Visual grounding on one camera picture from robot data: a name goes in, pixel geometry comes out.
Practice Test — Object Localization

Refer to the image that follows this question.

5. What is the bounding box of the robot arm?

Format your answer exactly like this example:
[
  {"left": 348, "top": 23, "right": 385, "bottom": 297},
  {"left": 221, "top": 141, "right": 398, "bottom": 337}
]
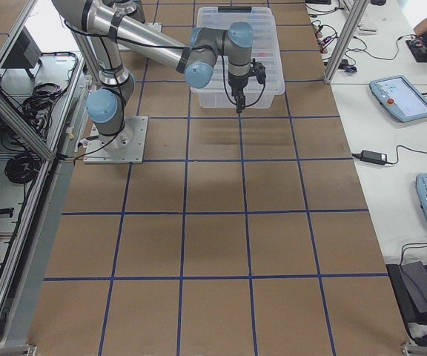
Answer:
[{"left": 53, "top": 1, "right": 265, "bottom": 114}]

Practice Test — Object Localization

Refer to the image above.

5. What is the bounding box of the aluminium frame post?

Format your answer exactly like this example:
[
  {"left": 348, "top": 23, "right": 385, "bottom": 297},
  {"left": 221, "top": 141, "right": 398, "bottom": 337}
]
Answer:
[{"left": 323, "top": 0, "right": 369, "bottom": 84}]

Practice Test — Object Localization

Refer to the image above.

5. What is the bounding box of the black box latch handle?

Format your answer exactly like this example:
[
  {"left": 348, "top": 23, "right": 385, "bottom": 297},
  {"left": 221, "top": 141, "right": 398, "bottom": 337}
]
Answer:
[{"left": 217, "top": 6, "right": 252, "bottom": 13}]

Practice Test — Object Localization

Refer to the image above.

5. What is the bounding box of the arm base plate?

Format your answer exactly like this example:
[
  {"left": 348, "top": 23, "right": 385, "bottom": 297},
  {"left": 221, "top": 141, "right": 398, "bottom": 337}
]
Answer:
[{"left": 83, "top": 116, "right": 148, "bottom": 164}]

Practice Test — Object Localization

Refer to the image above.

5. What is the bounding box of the clear plastic storage box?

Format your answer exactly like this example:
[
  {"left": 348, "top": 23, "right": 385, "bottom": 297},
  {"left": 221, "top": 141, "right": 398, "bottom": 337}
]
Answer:
[{"left": 196, "top": 6, "right": 286, "bottom": 111}]

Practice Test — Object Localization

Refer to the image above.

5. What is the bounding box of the black power adapter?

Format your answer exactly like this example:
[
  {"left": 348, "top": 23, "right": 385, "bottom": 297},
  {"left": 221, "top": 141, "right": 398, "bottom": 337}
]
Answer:
[{"left": 360, "top": 150, "right": 388, "bottom": 165}]

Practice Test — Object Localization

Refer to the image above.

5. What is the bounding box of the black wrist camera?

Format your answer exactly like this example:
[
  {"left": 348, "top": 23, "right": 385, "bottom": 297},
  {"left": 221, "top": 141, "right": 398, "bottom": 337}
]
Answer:
[{"left": 251, "top": 59, "right": 266, "bottom": 85}]

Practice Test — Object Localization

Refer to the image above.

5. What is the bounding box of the clear plastic box lid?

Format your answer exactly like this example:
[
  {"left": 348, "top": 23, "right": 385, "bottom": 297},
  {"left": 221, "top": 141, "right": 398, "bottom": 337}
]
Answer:
[{"left": 185, "top": 7, "right": 285, "bottom": 109}]

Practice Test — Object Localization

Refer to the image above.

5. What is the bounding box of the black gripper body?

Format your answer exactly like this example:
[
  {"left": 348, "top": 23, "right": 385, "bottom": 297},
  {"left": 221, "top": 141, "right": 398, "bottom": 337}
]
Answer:
[{"left": 228, "top": 72, "right": 249, "bottom": 97}]

